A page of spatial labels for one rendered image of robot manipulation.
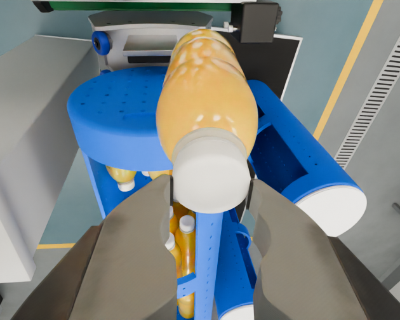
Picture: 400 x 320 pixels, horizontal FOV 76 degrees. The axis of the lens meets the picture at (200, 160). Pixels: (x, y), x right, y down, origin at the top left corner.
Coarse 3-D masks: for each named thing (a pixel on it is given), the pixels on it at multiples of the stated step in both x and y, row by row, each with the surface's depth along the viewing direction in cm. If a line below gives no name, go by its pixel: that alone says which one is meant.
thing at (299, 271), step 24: (264, 192) 11; (264, 216) 10; (288, 216) 10; (264, 240) 10; (288, 240) 9; (312, 240) 9; (264, 264) 8; (288, 264) 8; (312, 264) 8; (336, 264) 8; (264, 288) 7; (288, 288) 7; (312, 288) 7; (336, 288) 7; (264, 312) 7; (288, 312) 7; (312, 312) 7; (336, 312) 7; (360, 312) 7
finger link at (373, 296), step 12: (336, 240) 9; (336, 252) 9; (348, 252) 9; (348, 264) 8; (360, 264) 8; (348, 276) 8; (360, 276) 8; (372, 276) 8; (360, 288) 7; (372, 288) 7; (384, 288) 7; (360, 300) 7; (372, 300) 7; (384, 300) 7; (396, 300) 7; (372, 312) 7; (384, 312) 7; (396, 312) 7
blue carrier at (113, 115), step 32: (96, 96) 42; (128, 96) 42; (96, 128) 35; (128, 128) 34; (96, 160) 39; (128, 160) 36; (160, 160) 36; (96, 192) 53; (128, 192) 70; (192, 288) 62
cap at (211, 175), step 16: (192, 144) 12; (208, 144) 12; (224, 144) 12; (176, 160) 13; (192, 160) 11; (208, 160) 11; (224, 160) 11; (240, 160) 12; (176, 176) 12; (192, 176) 12; (208, 176) 12; (224, 176) 12; (240, 176) 12; (176, 192) 13; (192, 192) 13; (208, 192) 13; (224, 192) 13; (240, 192) 13; (192, 208) 13; (208, 208) 13; (224, 208) 13
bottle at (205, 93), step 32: (192, 32) 25; (192, 64) 17; (224, 64) 17; (160, 96) 17; (192, 96) 14; (224, 96) 14; (160, 128) 16; (192, 128) 14; (224, 128) 14; (256, 128) 16
